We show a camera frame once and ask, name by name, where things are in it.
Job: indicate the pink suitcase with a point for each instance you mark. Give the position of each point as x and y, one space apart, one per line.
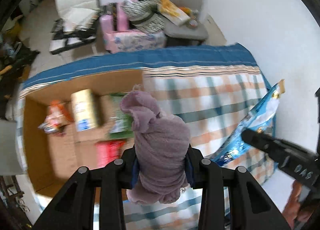
113 20

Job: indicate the white padded chair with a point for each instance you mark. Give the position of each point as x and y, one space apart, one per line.
76 26

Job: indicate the floral pink package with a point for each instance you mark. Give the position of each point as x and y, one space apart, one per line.
133 40

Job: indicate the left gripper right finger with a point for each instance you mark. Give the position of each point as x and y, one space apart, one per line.
250 207

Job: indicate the tape roll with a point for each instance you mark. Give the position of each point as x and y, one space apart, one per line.
193 23

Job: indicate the green wet wipes pack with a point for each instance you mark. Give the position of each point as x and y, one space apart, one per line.
121 128

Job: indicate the cardboard box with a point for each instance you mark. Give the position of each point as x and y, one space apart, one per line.
52 159

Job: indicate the beige board against wall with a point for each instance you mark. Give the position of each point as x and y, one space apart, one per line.
215 35

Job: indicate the right hand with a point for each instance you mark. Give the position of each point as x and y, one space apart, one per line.
292 210

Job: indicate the yellow snack package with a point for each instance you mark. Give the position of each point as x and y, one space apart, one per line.
174 14

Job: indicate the orange panda snack bag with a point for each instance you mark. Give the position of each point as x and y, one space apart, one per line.
57 119

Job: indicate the mauve fleece cloth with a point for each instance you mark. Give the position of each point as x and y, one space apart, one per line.
161 142

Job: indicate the grey chair near table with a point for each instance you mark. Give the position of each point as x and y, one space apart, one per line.
11 163

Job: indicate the red tissue pack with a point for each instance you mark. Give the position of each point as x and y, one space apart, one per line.
108 151

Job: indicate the plaid tablecloth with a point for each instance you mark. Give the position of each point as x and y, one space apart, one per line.
210 88

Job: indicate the yellow blue tissue pack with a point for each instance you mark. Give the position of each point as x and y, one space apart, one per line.
84 110

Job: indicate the blue long snack pouch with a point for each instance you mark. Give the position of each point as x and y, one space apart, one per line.
258 119

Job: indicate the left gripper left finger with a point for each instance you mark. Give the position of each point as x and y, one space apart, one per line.
73 205

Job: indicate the grey chair by wall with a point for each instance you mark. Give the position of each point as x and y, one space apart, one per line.
182 26

